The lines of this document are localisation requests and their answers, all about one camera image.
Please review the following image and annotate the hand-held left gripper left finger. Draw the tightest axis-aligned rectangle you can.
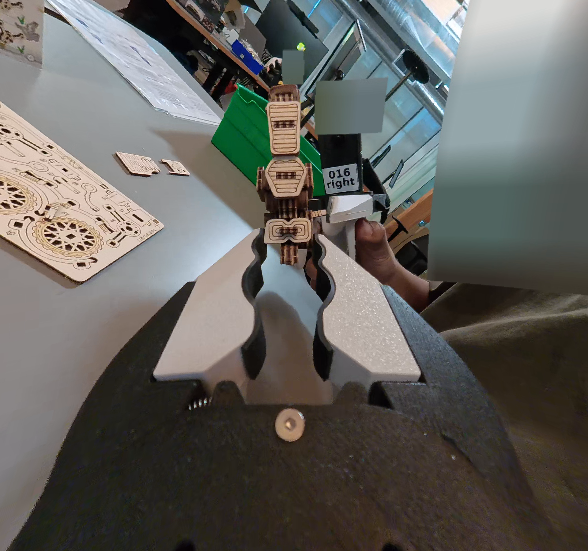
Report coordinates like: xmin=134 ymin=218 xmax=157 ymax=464
xmin=153 ymin=231 xmax=268 ymax=401

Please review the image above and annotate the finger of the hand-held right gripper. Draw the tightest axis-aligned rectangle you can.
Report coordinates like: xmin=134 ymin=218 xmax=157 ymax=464
xmin=326 ymin=194 xmax=374 ymax=225

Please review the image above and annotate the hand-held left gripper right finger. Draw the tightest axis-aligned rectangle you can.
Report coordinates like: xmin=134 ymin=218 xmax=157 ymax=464
xmin=313 ymin=234 xmax=423 ymax=391

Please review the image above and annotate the wooden puzzle model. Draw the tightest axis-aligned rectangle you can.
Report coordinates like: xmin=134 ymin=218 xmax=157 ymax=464
xmin=256 ymin=83 xmax=322 ymax=267

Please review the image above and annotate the person's right forearm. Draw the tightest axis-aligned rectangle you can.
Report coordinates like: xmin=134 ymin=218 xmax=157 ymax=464
xmin=386 ymin=266 xmax=432 ymax=313

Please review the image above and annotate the grey desk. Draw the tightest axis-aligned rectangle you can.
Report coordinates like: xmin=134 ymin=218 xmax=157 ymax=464
xmin=0 ymin=0 xmax=258 ymax=542

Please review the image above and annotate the person's right hand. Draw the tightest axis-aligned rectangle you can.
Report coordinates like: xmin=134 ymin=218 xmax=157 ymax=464
xmin=355 ymin=219 xmax=401 ymax=286

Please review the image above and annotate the wooden handrail beam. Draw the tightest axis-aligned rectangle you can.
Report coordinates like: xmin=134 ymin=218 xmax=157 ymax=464
xmin=385 ymin=189 xmax=435 ymax=239

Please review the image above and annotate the green plastic bin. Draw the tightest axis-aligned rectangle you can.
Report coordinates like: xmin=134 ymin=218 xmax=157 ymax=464
xmin=211 ymin=83 xmax=322 ymax=179

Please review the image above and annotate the wooden puzzle sheet notched corner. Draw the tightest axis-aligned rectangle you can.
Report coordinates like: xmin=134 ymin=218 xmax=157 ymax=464
xmin=0 ymin=101 xmax=165 ymax=285

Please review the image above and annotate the black disc on rod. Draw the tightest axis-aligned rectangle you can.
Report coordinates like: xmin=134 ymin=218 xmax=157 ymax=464
xmin=386 ymin=49 xmax=431 ymax=101

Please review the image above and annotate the black monitor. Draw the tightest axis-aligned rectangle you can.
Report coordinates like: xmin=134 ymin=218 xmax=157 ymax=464
xmin=255 ymin=0 xmax=330 ymax=84

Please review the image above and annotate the blue storage bin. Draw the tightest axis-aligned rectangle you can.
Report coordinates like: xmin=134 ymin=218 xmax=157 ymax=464
xmin=231 ymin=39 xmax=266 ymax=75

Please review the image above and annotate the brown cardboard box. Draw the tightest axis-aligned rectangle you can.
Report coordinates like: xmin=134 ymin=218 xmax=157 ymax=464
xmin=223 ymin=0 xmax=262 ymax=28

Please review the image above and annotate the person's olive clothing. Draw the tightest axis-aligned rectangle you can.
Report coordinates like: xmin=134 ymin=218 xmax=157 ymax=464
xmin=420 ymin=280 xmax=588 ymax=551

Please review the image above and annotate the small wooden puzzle piece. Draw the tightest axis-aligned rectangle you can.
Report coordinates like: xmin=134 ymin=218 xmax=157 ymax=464
xmin=115 ymin=150 xmax=161 ymax=177

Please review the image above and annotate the long wooden workbench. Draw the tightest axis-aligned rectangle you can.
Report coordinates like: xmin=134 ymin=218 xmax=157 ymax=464
xmin=115 ymin=0 xmax=272 ymax=94

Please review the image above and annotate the white instruction sheet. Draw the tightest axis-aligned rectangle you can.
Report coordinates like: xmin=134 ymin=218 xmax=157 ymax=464
xmin=43 ymin=0 xmax=223 ymax=126

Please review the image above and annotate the illustrated instruction booklet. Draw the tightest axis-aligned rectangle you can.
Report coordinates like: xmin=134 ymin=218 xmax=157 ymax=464
xmin=0 ymin=0 xmax=47 ymax=69

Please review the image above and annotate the silver ventilation duct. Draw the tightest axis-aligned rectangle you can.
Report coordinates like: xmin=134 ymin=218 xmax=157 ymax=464
xmin=331 ymin=0 xmax=460 ymax=83

